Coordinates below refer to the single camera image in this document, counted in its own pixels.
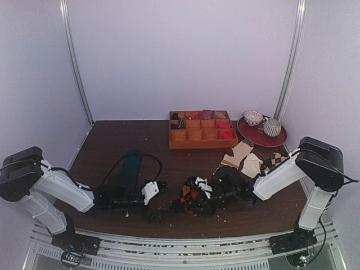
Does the red yellow argyle sock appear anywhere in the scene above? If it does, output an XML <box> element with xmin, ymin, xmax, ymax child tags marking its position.
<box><xmin>169</xmin><ymin>181</ymin><xmax>216</xmax><ymax>215</ymax></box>

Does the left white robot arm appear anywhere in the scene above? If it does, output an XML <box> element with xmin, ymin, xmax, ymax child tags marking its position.
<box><xmin>1</xmin><ymin>146</ymin><xmax>168</xmax><ymax>250</ymax></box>

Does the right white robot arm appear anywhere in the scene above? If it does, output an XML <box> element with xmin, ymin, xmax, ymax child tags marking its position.
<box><xmin>184</xmin><ymin>137</ymin><xmax>356</xmax><ymax>249</ymax></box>

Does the beige striped sock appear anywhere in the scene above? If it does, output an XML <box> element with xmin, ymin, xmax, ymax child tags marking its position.
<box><xmin>240</xmin><ymin>152</ymin><xmax>263</xmax><ymax>179</ymax></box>
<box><xmin>213</xmin><ymin>139</ymin><xmax>254</xmax><ymax>175</ymax></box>

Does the dark green reindeer sock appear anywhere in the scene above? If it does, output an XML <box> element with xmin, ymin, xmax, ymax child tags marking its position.
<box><xmin>119</xmin><ymin>150</ymin><xmax>142</xmax><ymax>187</ymax></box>

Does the brown beige argyle sock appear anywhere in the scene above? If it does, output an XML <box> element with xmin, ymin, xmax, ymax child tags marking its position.
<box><xmin>260</xmin><ymin>152</ymin><xmax>288</xmax><ymax>176</ymax></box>

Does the red rolled sock lower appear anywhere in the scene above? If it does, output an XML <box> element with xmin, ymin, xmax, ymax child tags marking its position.
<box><xmin>219</xmin><ymin>130</ymin><xmax>234</xmax><ymax>140</ymax></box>

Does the red rolled sock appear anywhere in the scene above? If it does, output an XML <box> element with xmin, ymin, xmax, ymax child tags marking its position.
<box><xmin>219</xmin><ymin>130</ymin><xmax>234</xmax><ymax>140</ymax></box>
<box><xmin>217</xmin><ymin>121</ymin><xmax>232</xmax><ymax>129</ymax></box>

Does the wooden compartment tray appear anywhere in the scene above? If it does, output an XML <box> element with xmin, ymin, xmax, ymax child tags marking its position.
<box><xmin>169</xmin><ymin>110</ymin><xmax>239</xmax><ymax>150</ymax></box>

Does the black white rolled sock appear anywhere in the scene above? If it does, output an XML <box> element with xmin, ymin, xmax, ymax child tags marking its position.
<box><xmin>170</xmin><ymin>119</ymin><xmax>185</xmax><ymax>130</ymax></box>

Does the red rolled sock upper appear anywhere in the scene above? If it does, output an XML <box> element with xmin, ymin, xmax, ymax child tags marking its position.
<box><xmin>217</xmin><ymin>121</ymin><xmax>232</xmax><ymax>129</ymax></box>

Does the red round plate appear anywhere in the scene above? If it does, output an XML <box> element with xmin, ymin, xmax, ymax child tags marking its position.
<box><xmin>237</xmin><ymin>117</ymin><xmax>287</xmax><ymax>148</ymax></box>

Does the white patterned bowl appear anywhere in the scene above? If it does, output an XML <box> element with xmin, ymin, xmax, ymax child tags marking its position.
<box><xmin>244</xmin><ymin>110</ymin><xmax>263</xmax><ymax>127</ymax></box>

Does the striped grey mug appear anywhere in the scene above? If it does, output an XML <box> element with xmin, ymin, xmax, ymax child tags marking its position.
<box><xmin>263</xmin><ymin>118</ymin><xmax>282</xmax><ymax>137</ymax></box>

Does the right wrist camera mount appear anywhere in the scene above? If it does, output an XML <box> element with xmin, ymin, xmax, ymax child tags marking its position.
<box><xmin>195</xmin><ymin>177</ymin><xmax>213</xmax><ymax>200</ymax></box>

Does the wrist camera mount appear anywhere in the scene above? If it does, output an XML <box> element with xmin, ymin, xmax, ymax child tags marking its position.
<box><xmin>195</xmin><ymin>177</ymin><xmax>213</xmax><ymax>200</ymax></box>
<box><xmin>141</xmin><ymin>181</ymin><xmax>168</xmax><ymax>205</ymax></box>

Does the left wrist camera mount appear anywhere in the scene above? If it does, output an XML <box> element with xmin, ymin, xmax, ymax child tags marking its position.
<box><xmin>141</xmin><ymin>181</ymin><xmax>168</xmax><ymax>205</ymax></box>

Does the left black cable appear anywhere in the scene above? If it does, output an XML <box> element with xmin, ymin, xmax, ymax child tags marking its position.
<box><xmin>100</xmin><ymin>152</ymin><xmax>164</xmax><ymax>195</ymax></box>

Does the front aluminium rail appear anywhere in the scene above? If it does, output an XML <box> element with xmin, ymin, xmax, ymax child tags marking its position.
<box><xmin>20</xmin><ymin>222</ymin><xmax>349</xmax><ymax>269</ymax></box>

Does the right aluminium frame post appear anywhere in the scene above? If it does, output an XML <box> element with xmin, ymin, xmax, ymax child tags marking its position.
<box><xmin>274</xmin><ymin>0</ymin><xmax>308</xmax><ymax>121</ymax></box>

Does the aluminium frame post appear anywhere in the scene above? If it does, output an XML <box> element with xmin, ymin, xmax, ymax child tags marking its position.
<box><xmin>274</xmin><ymin>0</ymin><xmax>308</xmax><ymax>121</ymax></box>
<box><xmin>59</xmin><ymin>0</ymin><xmax>95</xmax><ymax>126</ymax></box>

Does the left aluminium frame post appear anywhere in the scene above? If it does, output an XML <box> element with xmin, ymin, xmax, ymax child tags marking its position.
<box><xmin>59</xmin><ymin>0</ymin><xmax>95</xmax><ymax>126</ymax></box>

